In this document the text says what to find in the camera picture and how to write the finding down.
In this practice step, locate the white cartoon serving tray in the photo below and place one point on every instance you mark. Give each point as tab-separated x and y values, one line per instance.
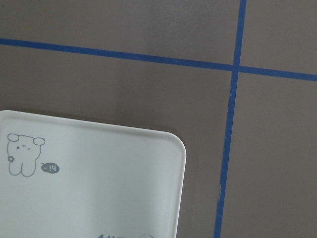
67	178

